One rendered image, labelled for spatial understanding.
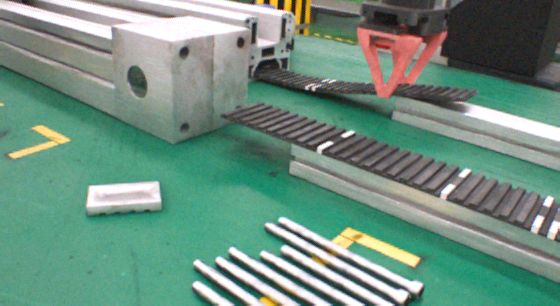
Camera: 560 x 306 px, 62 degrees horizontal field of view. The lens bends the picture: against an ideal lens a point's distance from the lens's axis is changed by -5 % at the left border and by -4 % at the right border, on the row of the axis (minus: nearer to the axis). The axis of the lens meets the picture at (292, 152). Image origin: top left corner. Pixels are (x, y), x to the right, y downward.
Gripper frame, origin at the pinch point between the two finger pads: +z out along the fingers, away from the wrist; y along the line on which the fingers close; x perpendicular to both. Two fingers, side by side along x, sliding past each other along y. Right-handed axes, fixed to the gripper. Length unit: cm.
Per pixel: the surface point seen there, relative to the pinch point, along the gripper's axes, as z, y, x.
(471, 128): 1.9, 1.2, 9.9
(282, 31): -2.6, -3.7, -19.5
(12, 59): 1.8, 23.8, -42.4
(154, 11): -3.6, 4.9, -36.7
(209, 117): 2.0, 19.3, -10.0
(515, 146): 2.2, 1.8, 14.7
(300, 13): 39, -269, -206
